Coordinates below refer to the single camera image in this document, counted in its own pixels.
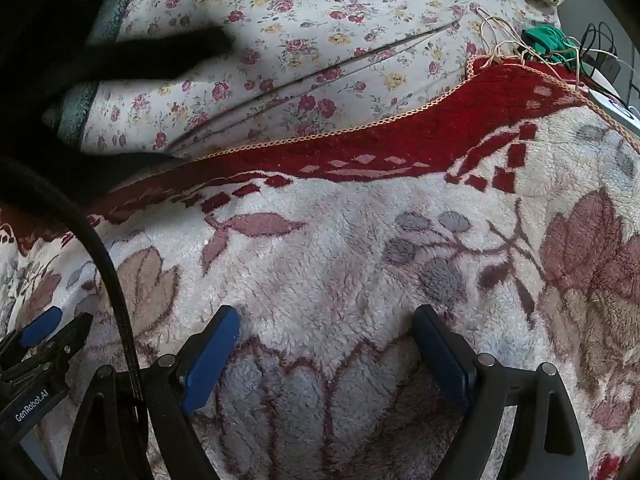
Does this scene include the white power strip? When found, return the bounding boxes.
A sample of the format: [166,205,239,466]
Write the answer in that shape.
[585,55,640,133]

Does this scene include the green cloth item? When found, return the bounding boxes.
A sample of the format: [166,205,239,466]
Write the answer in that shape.
[521,24,576,67]

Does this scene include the black cable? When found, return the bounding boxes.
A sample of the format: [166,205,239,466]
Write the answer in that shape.
[0,156,151,391]

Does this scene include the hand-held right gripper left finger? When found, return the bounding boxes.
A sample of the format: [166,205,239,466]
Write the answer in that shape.
[60,305,241,480]

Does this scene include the red and white plush blanket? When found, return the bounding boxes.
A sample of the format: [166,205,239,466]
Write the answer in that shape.
[0,54,640,480]

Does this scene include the floral quilt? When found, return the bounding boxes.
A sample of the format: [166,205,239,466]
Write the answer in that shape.
[82,0,568,161]

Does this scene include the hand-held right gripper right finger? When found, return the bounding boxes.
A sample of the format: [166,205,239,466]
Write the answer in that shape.
[412,304,591,480]

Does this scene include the tangled beige string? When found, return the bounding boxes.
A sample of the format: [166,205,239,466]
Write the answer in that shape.
[469,7,601,92]

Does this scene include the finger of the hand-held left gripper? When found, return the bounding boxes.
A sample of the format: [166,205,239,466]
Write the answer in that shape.
[30,312,95,372]
[0,306,64,361]

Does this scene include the teal fleece blanket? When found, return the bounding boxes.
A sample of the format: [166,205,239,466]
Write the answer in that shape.
[42,0,158,148]

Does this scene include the thin black cables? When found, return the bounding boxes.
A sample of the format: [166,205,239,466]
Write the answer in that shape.
[579,22,622,77]

